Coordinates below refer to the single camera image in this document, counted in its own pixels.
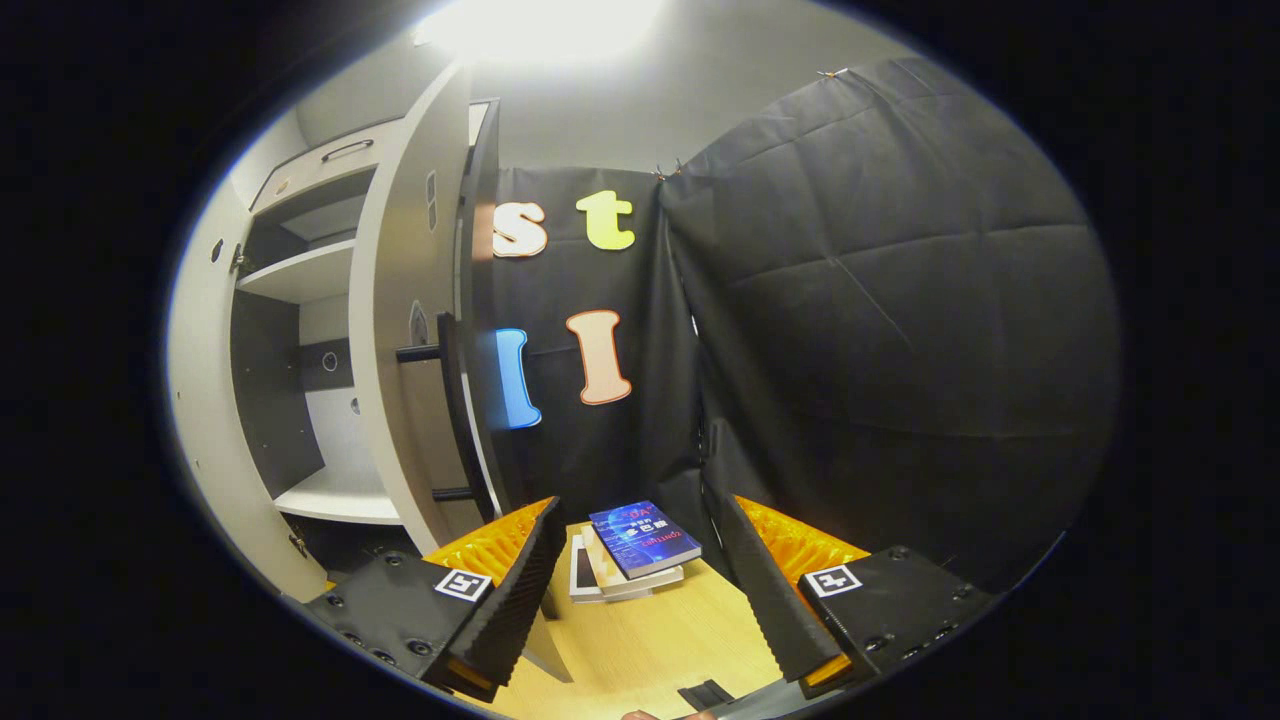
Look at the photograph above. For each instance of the small metal clip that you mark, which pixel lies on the small metal clip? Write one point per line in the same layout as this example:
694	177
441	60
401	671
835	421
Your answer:
668	170
832	72

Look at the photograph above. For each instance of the blue book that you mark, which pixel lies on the blue book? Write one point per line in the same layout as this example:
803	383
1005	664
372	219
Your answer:
640	540

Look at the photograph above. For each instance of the beige book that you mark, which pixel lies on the beige book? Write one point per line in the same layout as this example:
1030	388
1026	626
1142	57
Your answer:
600	572

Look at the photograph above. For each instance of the long ceiling light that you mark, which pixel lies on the long ceiling light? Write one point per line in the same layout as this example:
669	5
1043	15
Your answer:
540	25

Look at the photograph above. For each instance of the white cabinet shelf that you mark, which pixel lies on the white cabinet shelf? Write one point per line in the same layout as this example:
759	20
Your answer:
330	498
300	275

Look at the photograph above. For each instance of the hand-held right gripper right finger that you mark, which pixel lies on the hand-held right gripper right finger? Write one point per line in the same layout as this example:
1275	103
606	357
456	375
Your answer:
765	600

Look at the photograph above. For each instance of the black backdrop cloth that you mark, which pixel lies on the black backdrop cloth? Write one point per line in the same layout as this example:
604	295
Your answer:
900	300
650	450

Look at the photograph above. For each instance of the white book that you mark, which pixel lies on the white book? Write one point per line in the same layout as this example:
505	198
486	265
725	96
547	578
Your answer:
580	578

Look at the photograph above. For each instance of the small black object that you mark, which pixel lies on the small black object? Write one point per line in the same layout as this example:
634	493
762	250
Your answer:
705	695

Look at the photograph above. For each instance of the grey double-door shoe cabinet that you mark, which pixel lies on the grey double-door shoe cabinet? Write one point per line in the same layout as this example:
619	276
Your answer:
330	185

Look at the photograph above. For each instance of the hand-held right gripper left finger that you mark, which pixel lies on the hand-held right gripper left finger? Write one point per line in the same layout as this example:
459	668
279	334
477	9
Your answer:
520	600

